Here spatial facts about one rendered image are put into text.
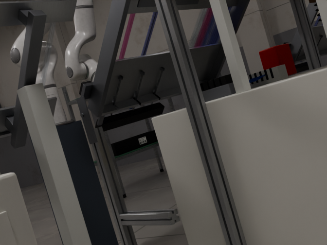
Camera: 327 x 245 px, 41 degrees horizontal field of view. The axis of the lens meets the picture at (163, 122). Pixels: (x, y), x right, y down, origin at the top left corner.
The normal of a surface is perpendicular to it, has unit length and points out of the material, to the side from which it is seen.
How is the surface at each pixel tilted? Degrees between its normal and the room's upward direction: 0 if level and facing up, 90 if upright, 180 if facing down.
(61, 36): 90
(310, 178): 90
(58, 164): 90
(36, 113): 90
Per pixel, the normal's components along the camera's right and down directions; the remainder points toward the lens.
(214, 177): -0.69, 0.22
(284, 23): -0.52, 0.18
